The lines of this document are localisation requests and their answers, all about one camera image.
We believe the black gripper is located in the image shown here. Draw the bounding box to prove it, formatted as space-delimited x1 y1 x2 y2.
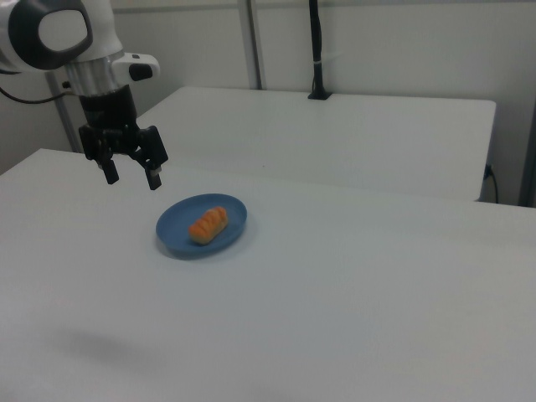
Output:
78 85 170 192

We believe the orange bread loaf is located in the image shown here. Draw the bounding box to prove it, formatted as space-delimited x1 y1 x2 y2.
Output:
188 205 231 246

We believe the blue round plate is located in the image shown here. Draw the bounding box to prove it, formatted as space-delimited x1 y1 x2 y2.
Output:
155 193 249 256

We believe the white side table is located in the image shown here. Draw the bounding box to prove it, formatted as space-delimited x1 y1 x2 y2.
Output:
134 85 497 204

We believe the black pole with clamp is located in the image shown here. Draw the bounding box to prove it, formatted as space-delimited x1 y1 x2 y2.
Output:
307 0 333 101

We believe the grey partition post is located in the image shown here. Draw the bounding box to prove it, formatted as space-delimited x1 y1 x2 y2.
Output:
237 0 268 90
44 70 84 154

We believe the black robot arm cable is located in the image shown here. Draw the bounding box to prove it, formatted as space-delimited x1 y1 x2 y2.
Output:
0 69 64 105

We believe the black power cable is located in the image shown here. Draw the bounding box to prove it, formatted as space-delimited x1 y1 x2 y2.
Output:
484 163 501 204

